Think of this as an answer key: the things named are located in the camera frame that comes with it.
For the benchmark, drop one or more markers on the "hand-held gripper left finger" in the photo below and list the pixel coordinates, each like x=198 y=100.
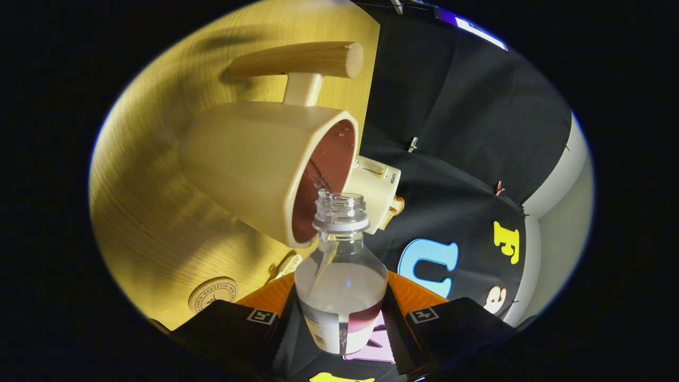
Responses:
x=228 y=329

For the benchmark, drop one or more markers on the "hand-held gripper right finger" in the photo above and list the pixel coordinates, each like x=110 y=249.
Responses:
x=456 y=329

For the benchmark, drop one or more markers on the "round cork coaster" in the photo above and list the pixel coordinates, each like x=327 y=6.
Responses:
x=209 y=297

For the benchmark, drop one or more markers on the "clear juice bottle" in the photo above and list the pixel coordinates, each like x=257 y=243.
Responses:
x=339 y=297

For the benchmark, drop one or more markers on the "white divided dish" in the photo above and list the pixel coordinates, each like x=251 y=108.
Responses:
x=289 y=263

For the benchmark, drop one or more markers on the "wooden table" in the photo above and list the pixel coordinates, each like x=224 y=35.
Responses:
x=148 y=223

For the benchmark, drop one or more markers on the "toast slice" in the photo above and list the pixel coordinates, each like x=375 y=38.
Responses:
x=397 y=206

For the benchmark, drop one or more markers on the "copper clip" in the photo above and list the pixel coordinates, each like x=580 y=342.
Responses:
x=499 y=188

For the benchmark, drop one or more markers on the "white toaster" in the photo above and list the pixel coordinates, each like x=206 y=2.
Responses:
x=374 y=191

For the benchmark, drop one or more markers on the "silver clip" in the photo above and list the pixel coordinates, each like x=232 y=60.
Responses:
x=412 y=144

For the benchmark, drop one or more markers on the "black backdrop cloth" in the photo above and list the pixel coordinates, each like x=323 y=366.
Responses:
x=451 y=132

